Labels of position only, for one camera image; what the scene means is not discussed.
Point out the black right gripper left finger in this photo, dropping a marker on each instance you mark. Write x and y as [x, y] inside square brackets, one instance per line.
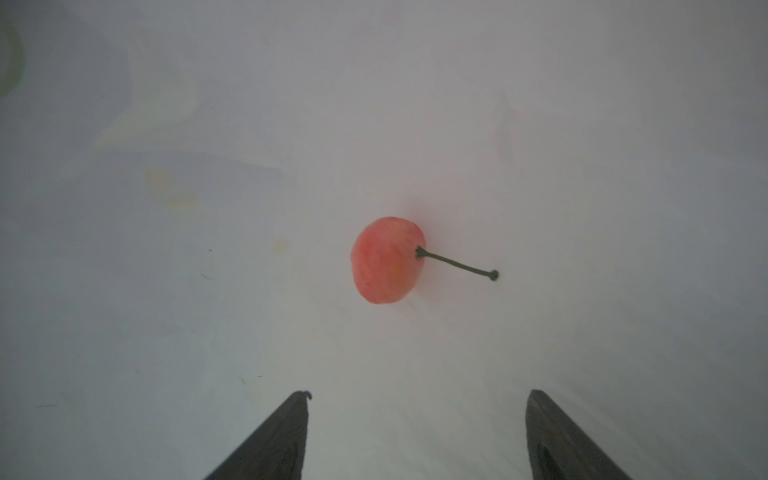
[275, 450]

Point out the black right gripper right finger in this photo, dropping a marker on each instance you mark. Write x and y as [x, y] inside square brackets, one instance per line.
[559, 449]

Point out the pink fake cherry with stem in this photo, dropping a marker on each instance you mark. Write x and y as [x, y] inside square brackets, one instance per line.
[388, 257]

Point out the white lemon-print plastic bag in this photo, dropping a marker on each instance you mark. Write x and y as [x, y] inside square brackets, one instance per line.
[182, 183]

